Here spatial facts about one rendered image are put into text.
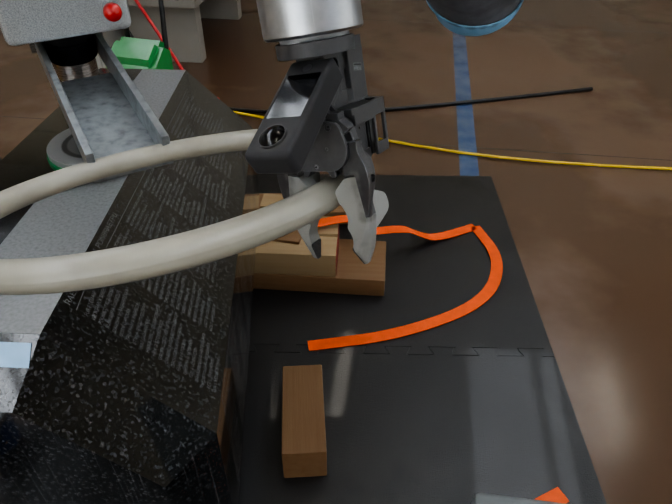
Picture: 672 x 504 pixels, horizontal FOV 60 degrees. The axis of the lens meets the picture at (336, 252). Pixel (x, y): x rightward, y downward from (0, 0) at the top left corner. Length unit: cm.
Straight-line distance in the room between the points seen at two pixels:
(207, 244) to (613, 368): 183
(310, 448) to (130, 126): 97
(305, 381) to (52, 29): 112
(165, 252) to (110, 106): 67
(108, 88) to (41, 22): 15
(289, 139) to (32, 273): 23
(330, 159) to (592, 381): 168
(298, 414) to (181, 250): 125
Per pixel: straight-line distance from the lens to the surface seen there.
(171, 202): 138
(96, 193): 131
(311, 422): 168
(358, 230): 55
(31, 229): 125
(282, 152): 46
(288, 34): 52
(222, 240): 48
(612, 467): 193
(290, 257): 211
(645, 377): 219
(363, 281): 215
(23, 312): 107
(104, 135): 104
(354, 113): 54
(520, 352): 209
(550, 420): 194
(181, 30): 430
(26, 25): 121
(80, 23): 122
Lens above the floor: 151
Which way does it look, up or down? 39 degrees down
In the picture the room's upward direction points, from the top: straight up
